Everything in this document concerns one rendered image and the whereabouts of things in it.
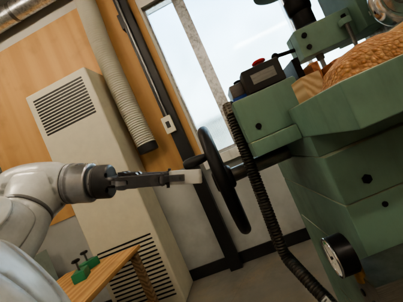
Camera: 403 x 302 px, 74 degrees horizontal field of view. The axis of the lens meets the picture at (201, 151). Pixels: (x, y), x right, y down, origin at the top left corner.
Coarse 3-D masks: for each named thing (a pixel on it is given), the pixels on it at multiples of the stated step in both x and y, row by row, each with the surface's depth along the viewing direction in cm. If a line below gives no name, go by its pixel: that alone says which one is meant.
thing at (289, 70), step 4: (292, 60) 56; (296, 60) 56; (288, 64) 58; (292, 64) 56; (296, 64) 56; (300, 64) 56; (284, 68) 62; (288, 68) 59; (292, 68) 57; (296, 68) 56; (300, 68) 56; (284, 72) 63; (288, 72) 60; (292, 72) 58; (296, 72) 56; (300, 72) 56; (288, 76) 61; (296, 76) 57; (300, 76) 56; (296, 80) 58
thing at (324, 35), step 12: (336, 12) 63; (348, 12) 63; (312, 24) 63; (324, 24) 63; (336, 24) 63; (300, 36) 64; (312, 36) 63; (324, 36) 63; (336, 36) 63; (348, 36) 63; (288, 48) 70; (300, 48) 64; (312, 48) 63; (324, 48) 63; (336, 48) 69; (300, 60) 66
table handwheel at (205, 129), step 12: (204, 132) 61; (204, 144) 58; (216, 156) 56; (264, 156) 66; (276, 156) 66; (288, 156) 66; (216, 168) 55; (228, 168) 67; (240, 168) 67; (264, 168) 67; (216, 180) 55; (228, 180) 55; (228, 192) 54; (228, 204) 55; (240, 204) 56; (240, 216) 56; (240, 228) 59
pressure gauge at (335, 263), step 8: (336, 232) 42; (320, 240) 43; (328, 240) 41; (336, 240) 40; (344, 240) 40; (328, 248) 42; (336, 248) 39; (344, 248) 39; (352, 248) 39; (328, 256) 44; (336, 256) 39; (344, 256) 39; (352, 256) 39; (336, 264) 41; (344, 264) 39; (352, 264) 38; (360, 264) 39; (336, 272) 42; (344, 272) 39; (352, 272) 39; (360, 272) 41; (360, 280) 41
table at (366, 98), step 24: (360, 72) 31; (384, 72) 30; (312, 96) 40; (336, 96) 32; (360, 96) 30; (384, 96) 30; (312, 120) 43; (336, 120) 35; (360, 120) 30; (264, 144) 52
